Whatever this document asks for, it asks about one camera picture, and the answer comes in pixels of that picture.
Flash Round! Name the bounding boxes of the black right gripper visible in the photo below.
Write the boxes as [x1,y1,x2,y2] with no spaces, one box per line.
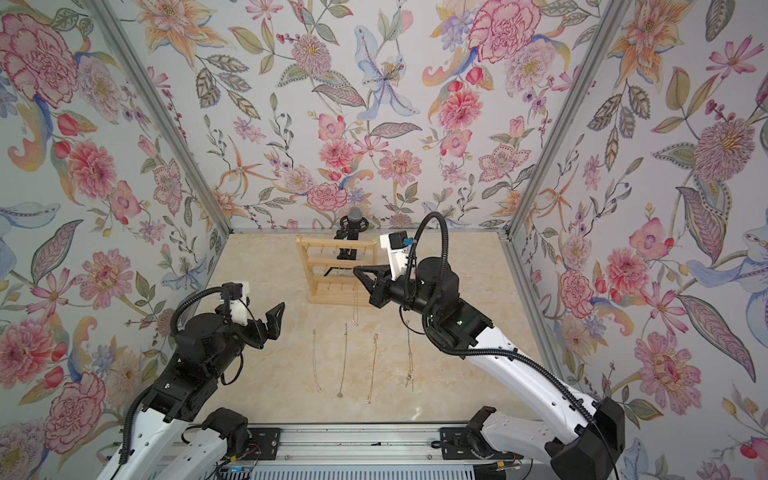
[360,267,448,328]

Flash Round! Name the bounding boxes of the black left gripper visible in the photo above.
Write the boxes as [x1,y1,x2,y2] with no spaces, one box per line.
[207,298,287,379]

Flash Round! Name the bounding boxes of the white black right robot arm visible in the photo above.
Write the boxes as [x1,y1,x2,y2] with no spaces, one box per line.
[353,212,625,479]

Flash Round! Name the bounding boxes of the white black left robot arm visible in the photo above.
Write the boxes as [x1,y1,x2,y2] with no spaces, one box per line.
[99,282,286,479]

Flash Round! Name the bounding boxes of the wooden jewelry display stand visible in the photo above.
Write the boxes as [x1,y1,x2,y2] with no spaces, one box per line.
[295,235,380,306]

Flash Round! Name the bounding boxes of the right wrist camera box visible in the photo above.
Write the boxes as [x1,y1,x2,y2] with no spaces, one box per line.
[379,230,414,280]

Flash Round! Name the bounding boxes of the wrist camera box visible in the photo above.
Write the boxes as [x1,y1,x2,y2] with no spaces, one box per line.
[222,282,253,326]
[379,230,414,280]

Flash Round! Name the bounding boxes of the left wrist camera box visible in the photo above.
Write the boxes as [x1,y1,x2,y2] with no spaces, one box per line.
[222,282,253,326]

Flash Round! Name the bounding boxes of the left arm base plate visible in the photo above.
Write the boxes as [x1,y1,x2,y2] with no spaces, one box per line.
[194,426,282,462]

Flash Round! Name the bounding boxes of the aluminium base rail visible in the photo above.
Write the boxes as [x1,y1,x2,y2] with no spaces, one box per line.
[152,421,619,480]

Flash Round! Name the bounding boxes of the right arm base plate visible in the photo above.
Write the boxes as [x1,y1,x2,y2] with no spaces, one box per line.
[431,427,496,460]

